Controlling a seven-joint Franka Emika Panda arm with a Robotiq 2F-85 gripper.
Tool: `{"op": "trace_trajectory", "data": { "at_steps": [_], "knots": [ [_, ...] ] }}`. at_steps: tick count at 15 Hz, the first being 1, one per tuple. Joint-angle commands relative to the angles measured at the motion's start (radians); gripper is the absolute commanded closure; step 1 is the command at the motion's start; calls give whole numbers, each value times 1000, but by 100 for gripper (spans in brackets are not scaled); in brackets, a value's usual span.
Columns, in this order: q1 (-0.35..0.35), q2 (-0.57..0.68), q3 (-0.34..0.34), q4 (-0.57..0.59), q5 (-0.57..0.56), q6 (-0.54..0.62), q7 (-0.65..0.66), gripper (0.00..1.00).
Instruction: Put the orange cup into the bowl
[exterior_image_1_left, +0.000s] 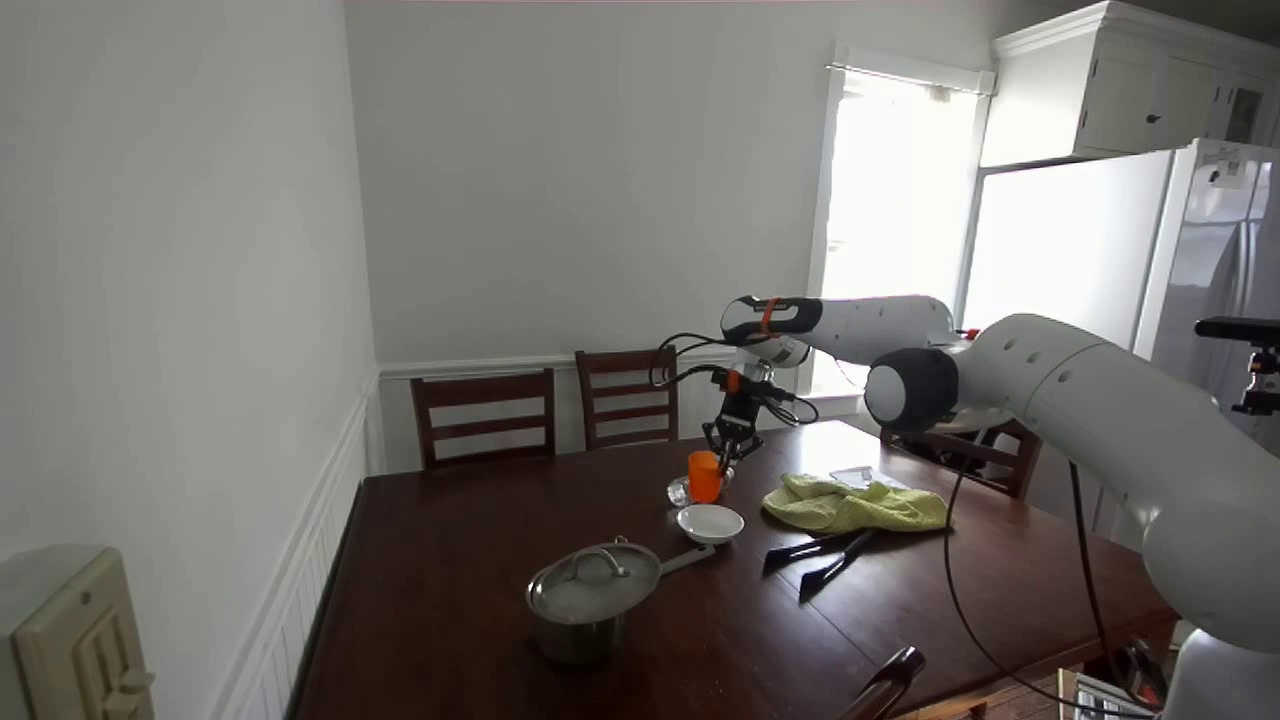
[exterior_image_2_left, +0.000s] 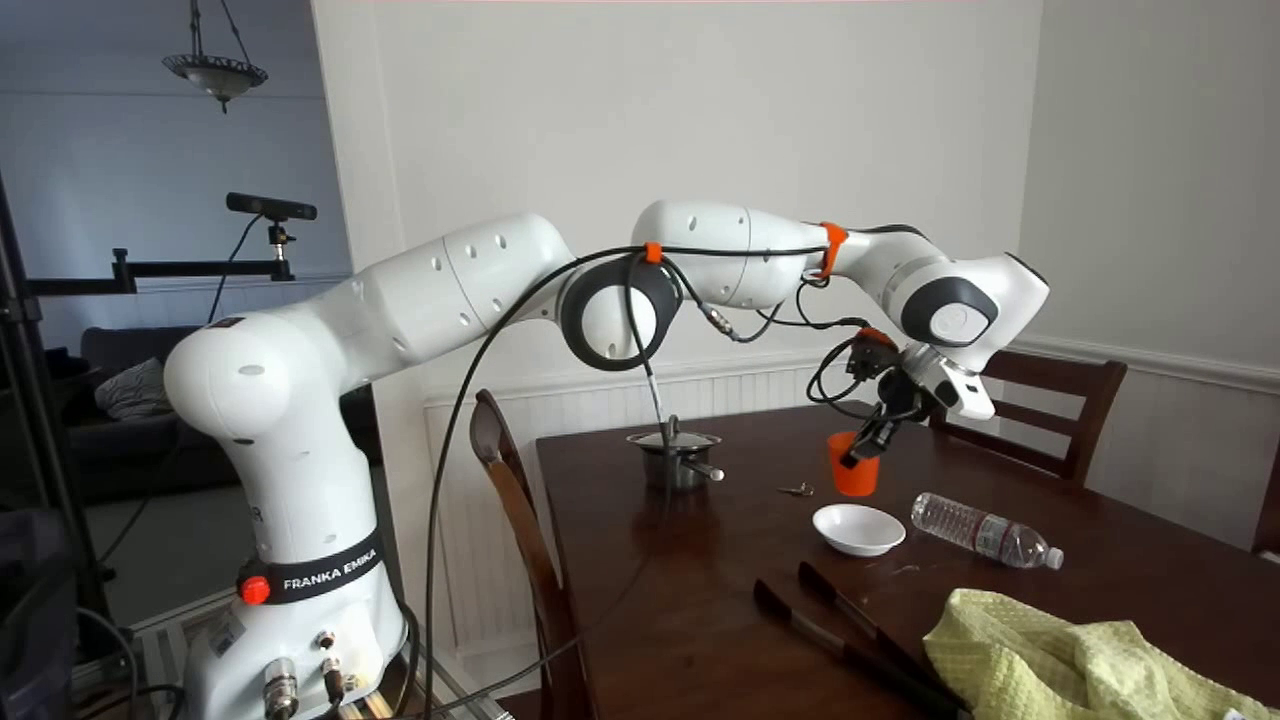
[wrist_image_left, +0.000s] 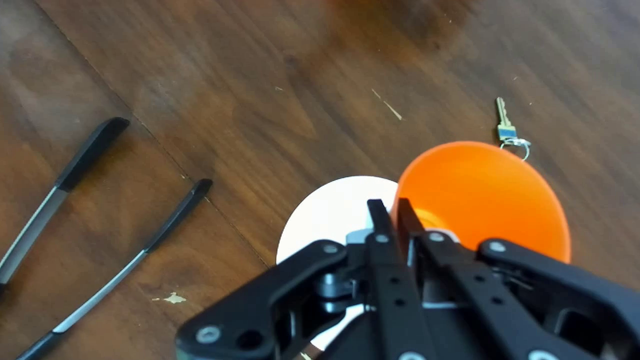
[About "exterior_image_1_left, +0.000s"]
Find white cabinet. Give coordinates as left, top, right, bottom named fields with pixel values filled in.
left=981, top=0, right=1280, bottom=171

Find yellow cloth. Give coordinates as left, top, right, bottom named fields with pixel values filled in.
left=761, top=468, right=959, bottom=541

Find orange cup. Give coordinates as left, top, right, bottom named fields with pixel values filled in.
left=686, top=447, right=729, bottom=507

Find bright window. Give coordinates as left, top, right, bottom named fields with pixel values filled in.
left=795, top=42, right=997, bottom=404

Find black tool on table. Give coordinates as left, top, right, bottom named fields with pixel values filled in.
left=853, top=640, right=931, bottom=720

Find beige wall switch plate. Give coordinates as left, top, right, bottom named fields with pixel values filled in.
left=8, top=544, right=158, bottom=720

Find white refrigerator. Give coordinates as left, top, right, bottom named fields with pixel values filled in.
left=957, top=136, right=1280, bottom=404

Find dark wooden chair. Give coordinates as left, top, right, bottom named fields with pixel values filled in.
left=916, top=417, right=1050, bottom=504
left=574, top=345, right=686, bottom=454
left=408, top=362, right=561, bottom=476

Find glass pot lid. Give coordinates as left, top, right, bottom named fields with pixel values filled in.
left=520, top=537, right=667, bottom=627

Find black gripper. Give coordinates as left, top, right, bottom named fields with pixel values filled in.
left=700, top=366, right=810, bottom=468

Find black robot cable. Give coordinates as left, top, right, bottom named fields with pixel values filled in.
left=658, top=327, right=1116, bottom=713

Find white bowl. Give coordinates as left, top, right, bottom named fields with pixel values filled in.
left=674, top=501, right=753, bottom=546

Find steel pot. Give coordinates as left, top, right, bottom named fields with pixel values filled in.
left=530, top=541, right=720, bottom=669

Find black tongs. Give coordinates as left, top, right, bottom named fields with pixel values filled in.
left=761, top=527, right=883, bottom=606

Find black camera on stand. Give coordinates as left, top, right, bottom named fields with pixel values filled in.
left=1192, top=310, right=1280, bottom=418

